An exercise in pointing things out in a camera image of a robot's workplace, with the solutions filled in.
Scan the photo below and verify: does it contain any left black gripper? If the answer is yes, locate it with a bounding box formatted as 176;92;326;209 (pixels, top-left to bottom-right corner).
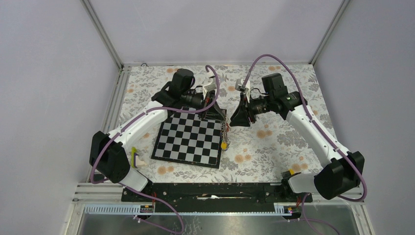
182;90;226;121

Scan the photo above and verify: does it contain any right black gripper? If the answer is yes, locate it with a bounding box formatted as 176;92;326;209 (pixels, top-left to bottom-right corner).
230;92;274;127

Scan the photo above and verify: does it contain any key organiser with rings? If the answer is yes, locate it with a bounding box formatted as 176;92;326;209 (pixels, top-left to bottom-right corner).
220;121;230;151

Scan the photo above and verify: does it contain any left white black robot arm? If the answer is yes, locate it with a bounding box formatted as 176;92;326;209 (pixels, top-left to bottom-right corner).
89;65;226;201

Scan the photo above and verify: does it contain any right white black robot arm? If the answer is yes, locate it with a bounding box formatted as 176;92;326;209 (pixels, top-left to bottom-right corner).
230;73;365;202

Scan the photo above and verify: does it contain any black white chessboard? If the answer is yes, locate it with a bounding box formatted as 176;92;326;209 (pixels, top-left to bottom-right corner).
151;113;224;169

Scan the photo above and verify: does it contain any floral patterned table mat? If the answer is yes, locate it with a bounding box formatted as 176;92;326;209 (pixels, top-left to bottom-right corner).
117;64;334;183

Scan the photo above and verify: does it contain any small white yellow block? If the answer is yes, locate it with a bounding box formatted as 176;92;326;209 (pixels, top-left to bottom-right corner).
131;147;146;168

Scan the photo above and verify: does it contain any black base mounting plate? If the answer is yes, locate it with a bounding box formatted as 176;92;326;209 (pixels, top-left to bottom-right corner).
121;183;313;213

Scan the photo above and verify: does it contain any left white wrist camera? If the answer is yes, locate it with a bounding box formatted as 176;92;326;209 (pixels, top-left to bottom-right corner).
202;76;217;97

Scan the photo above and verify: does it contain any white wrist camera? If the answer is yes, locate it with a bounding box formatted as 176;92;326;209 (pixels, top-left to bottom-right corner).
202;76;217;97
234;78;251;95

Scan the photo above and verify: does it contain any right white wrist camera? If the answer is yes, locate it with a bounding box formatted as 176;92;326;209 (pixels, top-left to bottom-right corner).
234;78;251;95

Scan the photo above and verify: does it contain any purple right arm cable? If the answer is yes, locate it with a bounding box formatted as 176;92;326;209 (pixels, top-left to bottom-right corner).
241;54;369;235

